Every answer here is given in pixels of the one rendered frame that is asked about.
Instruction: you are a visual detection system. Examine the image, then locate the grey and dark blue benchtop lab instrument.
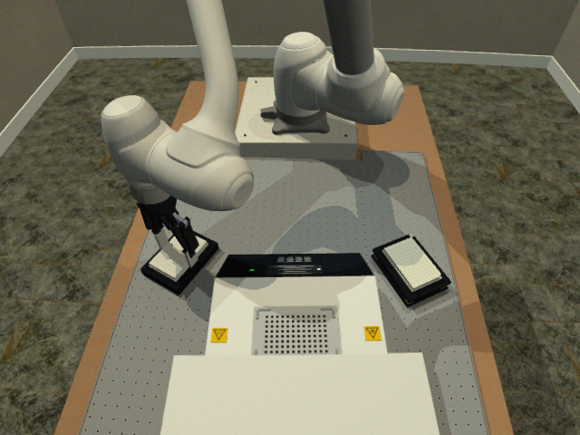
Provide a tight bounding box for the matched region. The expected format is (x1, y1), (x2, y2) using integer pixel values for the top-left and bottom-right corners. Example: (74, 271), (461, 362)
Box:
(160, 253), (440, 435)

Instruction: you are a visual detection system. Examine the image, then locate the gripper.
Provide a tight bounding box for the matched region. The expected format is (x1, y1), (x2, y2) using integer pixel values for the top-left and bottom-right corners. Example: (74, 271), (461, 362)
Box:
(137, 196), (199, 267)

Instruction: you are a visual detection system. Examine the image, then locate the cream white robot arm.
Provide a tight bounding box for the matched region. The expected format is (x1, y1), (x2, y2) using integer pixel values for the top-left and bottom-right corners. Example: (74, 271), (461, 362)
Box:
(101, 0), (404, 211)

